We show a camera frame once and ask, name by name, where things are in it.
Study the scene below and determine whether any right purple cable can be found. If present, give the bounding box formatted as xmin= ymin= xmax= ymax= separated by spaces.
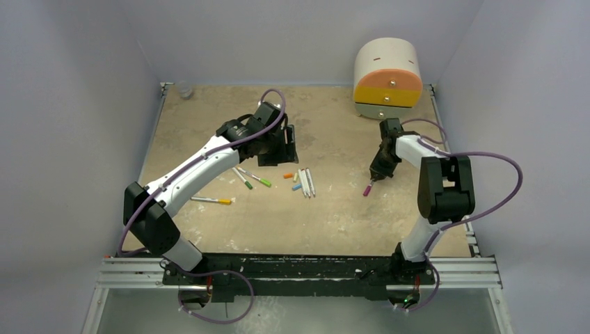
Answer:
xmin=392 ymin=118 xmax=525 ymax=315

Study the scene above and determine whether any round three-drawer cabinet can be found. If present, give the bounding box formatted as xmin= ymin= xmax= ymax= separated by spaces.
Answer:
xmin=352 ymin=38 xmax=423 ymax=120

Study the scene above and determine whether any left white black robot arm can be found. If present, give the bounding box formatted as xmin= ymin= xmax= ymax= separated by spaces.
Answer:
xmin=123 ymin=102 xmax=298 ymax=285

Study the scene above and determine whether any clear plastic cup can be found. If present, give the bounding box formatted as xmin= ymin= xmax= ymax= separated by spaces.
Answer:
xmin=175 ymin=81 xmax=194 ymax=100

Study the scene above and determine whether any magenta cap marker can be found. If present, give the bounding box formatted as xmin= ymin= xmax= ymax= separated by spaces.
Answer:
xmin=362 ymin=180 xmax=375 ymax=197

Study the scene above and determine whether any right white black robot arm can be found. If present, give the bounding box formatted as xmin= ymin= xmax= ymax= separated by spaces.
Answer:
xmin=369 ymin=118 xmax=475 ymax=283

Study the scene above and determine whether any blue cap marker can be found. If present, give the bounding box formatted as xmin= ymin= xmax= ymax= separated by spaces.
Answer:
xmin=301 ymin=169 xmax=312 ymax=198

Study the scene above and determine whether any orange cap marker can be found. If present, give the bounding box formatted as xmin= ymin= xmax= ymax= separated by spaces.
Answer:
xmin=305 ymin=168 xmax=317 ymax=198

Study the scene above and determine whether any light green cap marker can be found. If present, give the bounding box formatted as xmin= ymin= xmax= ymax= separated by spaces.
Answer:
xmin=237 ymin=167 xmax=272 ymax=187

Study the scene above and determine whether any pale yellow cap marker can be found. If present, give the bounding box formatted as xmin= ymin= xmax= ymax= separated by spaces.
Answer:
xmin=298 ymin=169 xmax=308 ymax=198

